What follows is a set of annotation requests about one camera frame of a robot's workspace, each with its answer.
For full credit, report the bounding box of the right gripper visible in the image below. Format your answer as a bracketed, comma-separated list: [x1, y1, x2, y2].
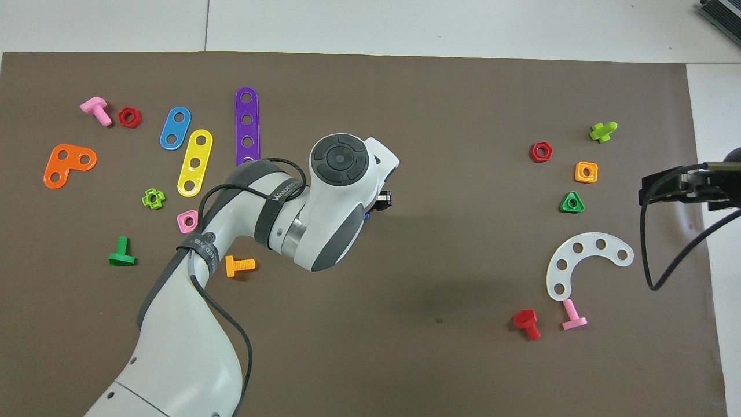
[710, 147, 741, 211]

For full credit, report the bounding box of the light green plastic screw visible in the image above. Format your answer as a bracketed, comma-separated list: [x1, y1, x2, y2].
[589, 121, 618, 144]

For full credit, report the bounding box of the pink plastic screw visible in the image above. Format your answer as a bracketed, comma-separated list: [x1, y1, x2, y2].
[562, 299, 588, 331]
[79, 96, 113, 127]

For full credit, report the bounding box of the red plastic screw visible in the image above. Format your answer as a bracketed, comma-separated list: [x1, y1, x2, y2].
[513, 309, 542, 341]

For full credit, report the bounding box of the orange plastic screw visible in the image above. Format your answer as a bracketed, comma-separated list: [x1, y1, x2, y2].
[225, 255, 256, 279]

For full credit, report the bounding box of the white curved plastic plate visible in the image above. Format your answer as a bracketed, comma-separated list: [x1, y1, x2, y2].
[546, 232, 635, 302]

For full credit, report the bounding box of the purple plastic strip with holes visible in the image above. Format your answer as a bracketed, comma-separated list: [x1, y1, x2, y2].
[234, 87, 259, 167]

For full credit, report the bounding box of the yellow three-hole plastic strip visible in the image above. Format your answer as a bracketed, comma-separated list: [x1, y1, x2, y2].
[177, 129, 214, 198]

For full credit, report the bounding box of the blue two-hole plastic strip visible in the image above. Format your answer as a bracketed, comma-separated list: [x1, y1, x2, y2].
[159, 106, 192, 151]

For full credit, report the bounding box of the orange angled plastic plate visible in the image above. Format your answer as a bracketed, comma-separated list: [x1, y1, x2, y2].
[43, 144, 98, 190]

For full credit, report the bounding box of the black cable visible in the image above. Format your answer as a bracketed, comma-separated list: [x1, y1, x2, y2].
[639, 163, 741, 291]
[188, 158, 307, 417]

